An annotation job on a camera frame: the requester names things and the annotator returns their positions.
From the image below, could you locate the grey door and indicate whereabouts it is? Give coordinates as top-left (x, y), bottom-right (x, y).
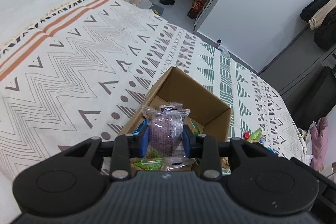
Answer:
top-left (257, 25), bottom-right (336, 93)

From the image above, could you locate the beige hanging garment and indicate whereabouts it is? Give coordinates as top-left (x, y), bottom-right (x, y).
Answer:
top-left (309, 0), bottom-right (336, 29)

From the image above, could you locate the black flat panel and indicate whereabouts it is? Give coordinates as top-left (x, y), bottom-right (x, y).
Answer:
top-left (291, 66), bottom-right (336, 130)

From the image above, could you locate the brown cardboard box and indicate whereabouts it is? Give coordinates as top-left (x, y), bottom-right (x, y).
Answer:
top-left (115, 67), bottom-right (232, 174)

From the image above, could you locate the black hanging bag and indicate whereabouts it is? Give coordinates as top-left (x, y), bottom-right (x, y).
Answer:
top-left (314, 20), bottom-right (336, 50)

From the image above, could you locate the pink cloth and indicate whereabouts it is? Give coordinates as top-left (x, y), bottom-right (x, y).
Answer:
top-left (306, 116), bottom-right (329, 172)

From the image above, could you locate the dark green snack packet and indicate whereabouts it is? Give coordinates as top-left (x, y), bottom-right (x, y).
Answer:
top-left (248, 128), bottom-right (263, 143)

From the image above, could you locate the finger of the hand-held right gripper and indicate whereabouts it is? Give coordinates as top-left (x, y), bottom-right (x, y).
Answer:
top-left (289, 157), bottom-right (331, 182)

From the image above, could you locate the bright green snack packet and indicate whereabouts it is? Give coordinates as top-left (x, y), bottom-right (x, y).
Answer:
top-left (133, 157), bottom-right (165, 172)

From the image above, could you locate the round purple snack packet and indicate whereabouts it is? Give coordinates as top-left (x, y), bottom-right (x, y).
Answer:
top-left (142, 101), bottom-right (196, 171)

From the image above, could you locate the tall brown printed box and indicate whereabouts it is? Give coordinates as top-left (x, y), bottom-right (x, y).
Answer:
top-left (187, 0), bottom-right (209, 20)

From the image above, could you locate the black hanging jacket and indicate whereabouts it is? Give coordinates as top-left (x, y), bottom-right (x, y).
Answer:
top-left (300, 0), bottom-right (336, 21)

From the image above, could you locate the grey floor scale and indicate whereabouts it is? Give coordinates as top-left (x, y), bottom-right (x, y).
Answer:
top-left (152, 3), bottom-right (166, 15)

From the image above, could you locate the small green snack packet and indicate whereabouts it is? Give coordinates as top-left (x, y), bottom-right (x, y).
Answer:
top-left (189, 119), bottom-right (202, 135)

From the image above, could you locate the patterned blanket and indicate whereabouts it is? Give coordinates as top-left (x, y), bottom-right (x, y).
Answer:
top-left (0, 0), bottom-right (307, 180)

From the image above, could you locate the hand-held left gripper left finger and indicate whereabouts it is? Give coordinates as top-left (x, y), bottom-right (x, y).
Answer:
top-left (62, 124), bottom-right (151, 182)

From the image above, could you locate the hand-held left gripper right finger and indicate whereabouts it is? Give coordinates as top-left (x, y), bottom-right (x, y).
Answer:
top-left (182, 124), bottom-right (271, 181)

